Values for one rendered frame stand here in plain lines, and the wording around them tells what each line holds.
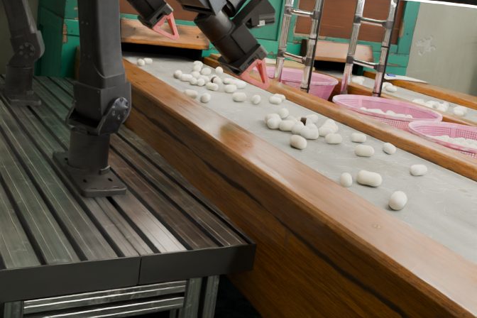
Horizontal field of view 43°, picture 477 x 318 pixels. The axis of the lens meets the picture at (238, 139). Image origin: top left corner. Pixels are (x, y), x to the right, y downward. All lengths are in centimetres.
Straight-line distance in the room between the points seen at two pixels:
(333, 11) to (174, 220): 157
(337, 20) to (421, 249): 174
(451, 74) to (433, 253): 362
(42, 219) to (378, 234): 43
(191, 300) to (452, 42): 354
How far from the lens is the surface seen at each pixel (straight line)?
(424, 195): 94
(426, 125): 142
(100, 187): 93
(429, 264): 62
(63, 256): 74
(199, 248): 79
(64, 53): 194
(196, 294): 81
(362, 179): 92
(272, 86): 162
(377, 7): 243
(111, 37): 95
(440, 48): 412
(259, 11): 118
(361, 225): 68
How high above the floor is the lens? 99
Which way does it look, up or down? 14 degrees down
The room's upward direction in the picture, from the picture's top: 8 degrees clockwise
